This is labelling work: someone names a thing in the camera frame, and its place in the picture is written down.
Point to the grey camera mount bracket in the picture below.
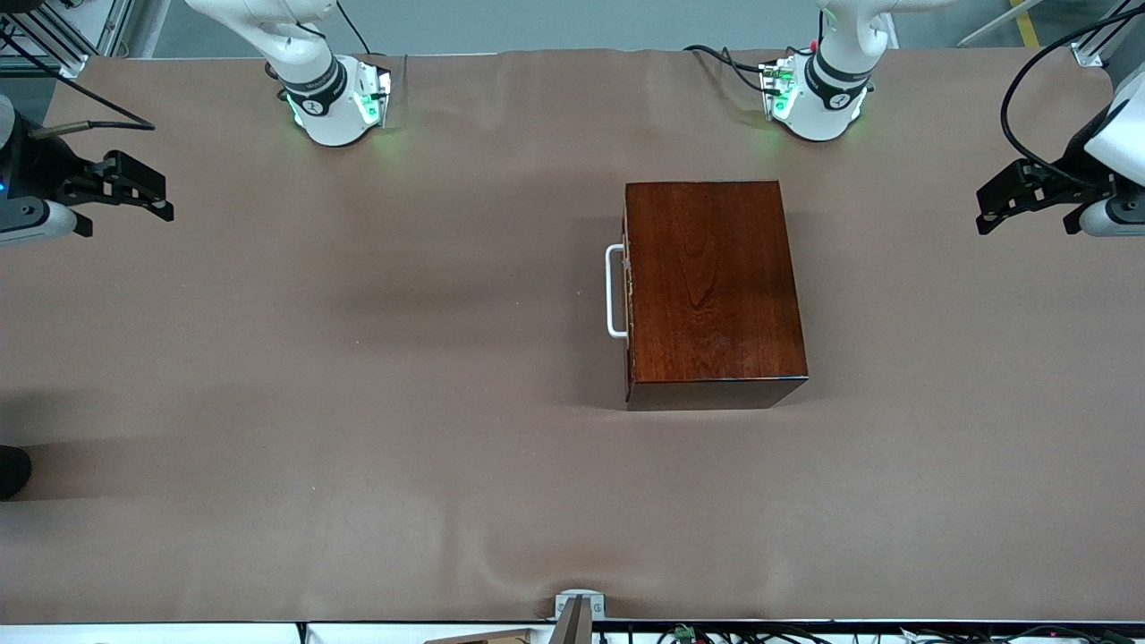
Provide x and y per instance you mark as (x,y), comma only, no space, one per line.
(580,606)

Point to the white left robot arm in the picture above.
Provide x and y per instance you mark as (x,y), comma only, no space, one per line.
(836,89)

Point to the dark brown wooden cabinet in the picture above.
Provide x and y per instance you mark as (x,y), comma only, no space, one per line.
(716,286)

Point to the black round object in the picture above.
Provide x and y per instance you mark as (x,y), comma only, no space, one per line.
(12,471)

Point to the brown table cover mat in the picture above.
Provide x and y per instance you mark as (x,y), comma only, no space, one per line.
(358,447)

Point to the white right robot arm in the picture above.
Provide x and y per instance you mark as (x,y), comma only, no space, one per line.
(322,98)

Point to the aluminium frame profile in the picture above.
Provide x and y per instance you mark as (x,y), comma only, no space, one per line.
(54,49)
(1091,54)

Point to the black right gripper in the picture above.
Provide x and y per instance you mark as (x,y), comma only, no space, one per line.
(36,165)

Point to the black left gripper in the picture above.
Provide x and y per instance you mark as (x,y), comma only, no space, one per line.
(1076,159)

